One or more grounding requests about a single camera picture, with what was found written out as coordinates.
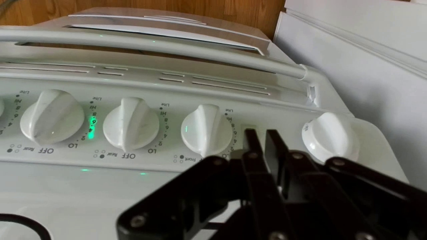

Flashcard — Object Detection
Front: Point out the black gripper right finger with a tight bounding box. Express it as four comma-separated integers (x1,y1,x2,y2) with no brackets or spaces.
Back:
266,130,427,240

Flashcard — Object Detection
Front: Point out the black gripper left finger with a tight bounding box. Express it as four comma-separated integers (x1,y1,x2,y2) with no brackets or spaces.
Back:
116,130,294,240

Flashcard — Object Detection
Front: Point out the white stove knob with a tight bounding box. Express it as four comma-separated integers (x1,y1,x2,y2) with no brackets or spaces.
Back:
103,98,160,152
302,112,360,164
20,90,86,146
180,104,232,158

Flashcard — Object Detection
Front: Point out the white gas stove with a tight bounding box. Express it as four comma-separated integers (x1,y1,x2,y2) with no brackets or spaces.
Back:
0,8,402,240

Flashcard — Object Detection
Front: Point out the white cabinet beside stove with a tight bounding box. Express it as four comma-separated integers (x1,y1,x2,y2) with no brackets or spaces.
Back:
275,0,427,188

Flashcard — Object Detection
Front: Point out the left black burner grate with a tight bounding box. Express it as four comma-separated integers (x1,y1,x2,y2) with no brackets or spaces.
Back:
0,214,52,240

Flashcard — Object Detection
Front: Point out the grey oven door handle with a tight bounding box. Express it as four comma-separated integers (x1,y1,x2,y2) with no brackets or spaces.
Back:
0,27,308,79

